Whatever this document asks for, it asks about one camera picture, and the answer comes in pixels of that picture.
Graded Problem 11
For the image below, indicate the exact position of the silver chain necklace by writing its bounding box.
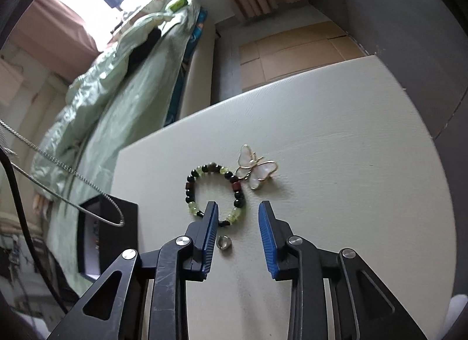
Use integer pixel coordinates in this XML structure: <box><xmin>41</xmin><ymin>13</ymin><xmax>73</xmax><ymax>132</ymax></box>
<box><xmin>0</xmin><ymin>121</ymin><xmax>125</xmax><ymax>227</ymax></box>

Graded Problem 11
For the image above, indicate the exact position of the green and black bead bracelet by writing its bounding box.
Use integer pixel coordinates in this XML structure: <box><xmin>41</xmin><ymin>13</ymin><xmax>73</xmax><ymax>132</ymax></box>
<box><xmin>186</xmin><ymin>164</ymin><xmax>246</xmax><ymax>227</ymax></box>

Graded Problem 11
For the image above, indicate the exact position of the grey wardrobe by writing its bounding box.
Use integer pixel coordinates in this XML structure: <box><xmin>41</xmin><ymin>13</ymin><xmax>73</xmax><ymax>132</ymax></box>
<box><xmin>329</xmin><ymin>0</ymin><xmax>468</xmax><ymax>139</ymax></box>

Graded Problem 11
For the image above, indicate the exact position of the black box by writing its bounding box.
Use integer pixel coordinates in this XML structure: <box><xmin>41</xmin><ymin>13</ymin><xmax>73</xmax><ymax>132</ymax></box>
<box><xmin>78</xmin><ymin>196</ymin><xmax>140</xmax><ymax>279</ymax></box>

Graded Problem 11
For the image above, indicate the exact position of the black cloth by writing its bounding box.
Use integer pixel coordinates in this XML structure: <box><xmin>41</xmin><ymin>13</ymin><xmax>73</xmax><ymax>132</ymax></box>
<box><xmin>128</xmin><ymin>27</ymin><xmax>163</xmax><ymax>70</ymax></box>

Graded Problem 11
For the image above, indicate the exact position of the white butterfly hair clip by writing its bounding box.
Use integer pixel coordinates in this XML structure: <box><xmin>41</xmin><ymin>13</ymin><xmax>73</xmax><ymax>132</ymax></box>
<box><xmin>235</xmin><ymin>144</ymin><xmax>279</xmax><ymax>191</ymax></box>

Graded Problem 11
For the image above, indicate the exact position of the beige padded headboard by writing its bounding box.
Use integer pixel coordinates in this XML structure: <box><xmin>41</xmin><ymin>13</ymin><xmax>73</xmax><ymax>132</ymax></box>
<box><xmin>0</xmin><ymin>44</ymin><xmax>72</xmax><ymax>213</ymax></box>

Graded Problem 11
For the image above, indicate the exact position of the light green duvet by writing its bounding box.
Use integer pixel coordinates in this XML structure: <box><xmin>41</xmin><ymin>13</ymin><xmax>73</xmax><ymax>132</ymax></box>
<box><xmin>31</xmin><ymin>11</ymin><xmax>183</xmax><ymax>196</ymax></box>

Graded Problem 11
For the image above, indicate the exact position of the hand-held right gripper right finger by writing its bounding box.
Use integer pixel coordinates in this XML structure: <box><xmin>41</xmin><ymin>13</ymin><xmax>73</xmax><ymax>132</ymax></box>
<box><xmin>258</xmin><ymin>200</ymin><xmax>428</xmax><ymax>340</ymax></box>

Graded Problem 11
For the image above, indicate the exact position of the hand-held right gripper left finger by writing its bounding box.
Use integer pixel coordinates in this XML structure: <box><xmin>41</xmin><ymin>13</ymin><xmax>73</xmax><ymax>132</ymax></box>
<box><xmin>47</xmin><ymin>200</ymin><xmax>220</xmax><ymax>340</ymax></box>

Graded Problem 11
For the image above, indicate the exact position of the bed with green sheet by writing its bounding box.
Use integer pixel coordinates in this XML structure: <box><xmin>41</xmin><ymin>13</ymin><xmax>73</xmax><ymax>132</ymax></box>
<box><xmin>22</xmin><ymin>0</ymin><xmax>220</xmax><ymax>289</ymax></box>

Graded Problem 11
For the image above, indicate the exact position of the black cable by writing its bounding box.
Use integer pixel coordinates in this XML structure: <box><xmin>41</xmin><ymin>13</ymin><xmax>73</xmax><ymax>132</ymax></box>
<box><xmin>0</xmin><ymin>148</ymin><xmax>79</xmax><ymax>311</ymax></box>

